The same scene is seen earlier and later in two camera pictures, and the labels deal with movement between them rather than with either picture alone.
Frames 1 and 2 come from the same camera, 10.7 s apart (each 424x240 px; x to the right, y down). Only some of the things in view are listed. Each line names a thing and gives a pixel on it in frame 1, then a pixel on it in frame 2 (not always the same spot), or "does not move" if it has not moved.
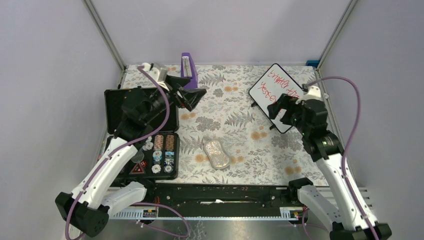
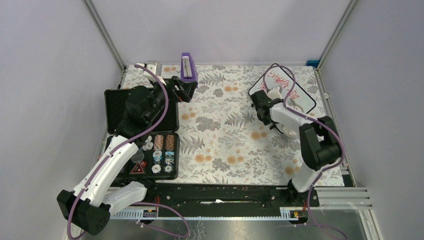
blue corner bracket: (313, 63) does not move
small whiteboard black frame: (277, 81) does not move
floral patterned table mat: (226, 140) does not move
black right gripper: (282, 102) -> (273, 123)
